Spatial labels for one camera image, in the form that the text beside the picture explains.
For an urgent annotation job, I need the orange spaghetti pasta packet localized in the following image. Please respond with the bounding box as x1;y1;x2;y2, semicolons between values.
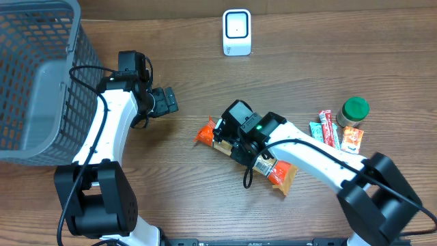
193;116;298;195

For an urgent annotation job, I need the teal tissue packet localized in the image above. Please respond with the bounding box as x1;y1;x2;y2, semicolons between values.
309;122;341;150

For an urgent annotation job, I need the red stick sachet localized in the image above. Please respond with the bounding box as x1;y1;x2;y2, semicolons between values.
319;110;335;148

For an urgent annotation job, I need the small orange carton box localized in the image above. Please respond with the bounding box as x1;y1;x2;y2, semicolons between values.
341;126;364;154

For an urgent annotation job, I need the green lid jar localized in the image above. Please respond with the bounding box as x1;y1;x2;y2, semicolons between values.
336;97;369;127

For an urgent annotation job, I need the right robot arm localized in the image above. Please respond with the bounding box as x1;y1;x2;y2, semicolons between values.
213;100;422;245

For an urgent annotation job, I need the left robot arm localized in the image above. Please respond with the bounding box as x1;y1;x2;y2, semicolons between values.
54;51;178;246

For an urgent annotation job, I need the white barcode scanner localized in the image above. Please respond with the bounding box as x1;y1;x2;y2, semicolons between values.
222;9;252;56

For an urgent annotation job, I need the grey plastic shopping basket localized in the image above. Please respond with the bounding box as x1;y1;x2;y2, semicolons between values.
1;0;103;166

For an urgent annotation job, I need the right black cable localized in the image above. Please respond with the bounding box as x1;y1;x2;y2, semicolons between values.
242;138;437;237

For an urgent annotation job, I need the black cable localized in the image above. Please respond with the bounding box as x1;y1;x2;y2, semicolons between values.
242;138;437;237
56;65;119;246

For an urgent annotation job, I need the left black cable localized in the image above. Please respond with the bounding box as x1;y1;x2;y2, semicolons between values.
56;65;119;246

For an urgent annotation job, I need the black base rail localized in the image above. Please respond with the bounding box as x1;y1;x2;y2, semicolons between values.
161;238;347;246

